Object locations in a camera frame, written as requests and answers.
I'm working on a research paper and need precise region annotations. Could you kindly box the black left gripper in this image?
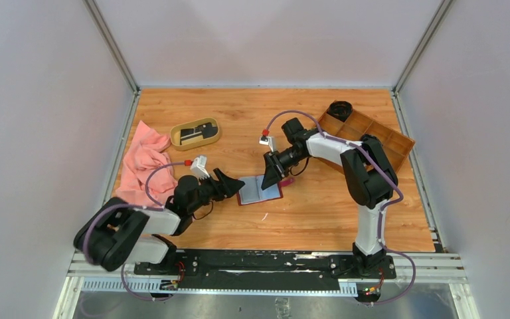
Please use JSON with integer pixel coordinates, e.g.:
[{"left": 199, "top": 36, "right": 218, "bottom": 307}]
[{"left": 188, "top": 168, "right": 244, "bottom": 214}]

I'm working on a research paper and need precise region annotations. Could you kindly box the black tape roll top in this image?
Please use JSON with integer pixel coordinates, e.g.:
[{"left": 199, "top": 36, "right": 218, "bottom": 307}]
[{"left": 327, "top": 100, "right": 353, "bottom": 122}]

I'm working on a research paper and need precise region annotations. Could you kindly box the pink cloth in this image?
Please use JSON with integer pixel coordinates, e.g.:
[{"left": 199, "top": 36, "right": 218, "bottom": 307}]
[{"left": 114, "top": 121, "right": 177, "bottom": 207}]

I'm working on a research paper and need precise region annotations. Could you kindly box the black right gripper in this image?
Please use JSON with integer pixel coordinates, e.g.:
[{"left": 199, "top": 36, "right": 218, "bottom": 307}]
[{"left": 262, "top": 147, "right": 307, "bottom": 191}]

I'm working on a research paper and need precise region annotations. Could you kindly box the oval wooden tray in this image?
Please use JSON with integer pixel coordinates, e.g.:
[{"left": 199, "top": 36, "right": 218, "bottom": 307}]
[{"left": 169, "top": 117, "right": 222, "bottom": 151}]

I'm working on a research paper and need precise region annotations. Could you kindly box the red leather card holder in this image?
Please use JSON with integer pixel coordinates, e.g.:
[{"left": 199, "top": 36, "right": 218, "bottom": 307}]
[{"left": 237, "top": 175, "right": 294, "bottom": 206}]

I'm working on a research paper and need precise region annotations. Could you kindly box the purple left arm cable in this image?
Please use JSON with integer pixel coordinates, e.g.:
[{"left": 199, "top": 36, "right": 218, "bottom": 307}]
[{"left": 82, "top": 160, "right": 193, "bottom": 303}]

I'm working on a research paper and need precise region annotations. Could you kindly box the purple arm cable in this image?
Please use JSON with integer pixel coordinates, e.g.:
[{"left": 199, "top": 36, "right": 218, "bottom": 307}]
[
  {"left": 261, "top": 110, "right": 417, "bottom": 307},
  {"left": 82, "top": 160, "right": 193, "bottom": 303}
]

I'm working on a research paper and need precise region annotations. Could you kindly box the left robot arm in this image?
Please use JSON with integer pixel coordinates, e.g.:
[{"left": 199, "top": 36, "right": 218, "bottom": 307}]
[{"left": 73, "top": 169, "right": 245, "bottom": 274}]

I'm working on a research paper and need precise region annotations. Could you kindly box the aluminium frame rail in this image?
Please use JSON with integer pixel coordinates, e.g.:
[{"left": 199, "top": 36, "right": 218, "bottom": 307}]
[{"left": 67, "top": 253, "right": 466, "bottom": 297}]

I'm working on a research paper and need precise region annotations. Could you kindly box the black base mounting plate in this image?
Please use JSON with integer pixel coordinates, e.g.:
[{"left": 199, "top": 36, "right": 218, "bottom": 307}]
[{"left": 133, "top": 249, "right": 396, "bottom": 292}]

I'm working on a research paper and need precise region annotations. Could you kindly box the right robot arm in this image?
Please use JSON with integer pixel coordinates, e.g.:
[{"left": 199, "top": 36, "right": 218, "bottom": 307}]
[{"left": 262, "top": 118, "right": 403, "bottom": 278}]

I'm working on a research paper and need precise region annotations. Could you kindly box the wooden compartment organizer tray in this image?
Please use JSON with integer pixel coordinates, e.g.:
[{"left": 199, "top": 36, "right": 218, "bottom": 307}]
[{"left": 318, "top": 107, "right": 415, "bottom": 177}]

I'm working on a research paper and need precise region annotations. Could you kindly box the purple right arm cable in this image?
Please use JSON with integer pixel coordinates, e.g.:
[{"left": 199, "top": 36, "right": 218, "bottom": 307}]
[{"left": 261, "top": 110, "right": 417, "bottom": 307}]

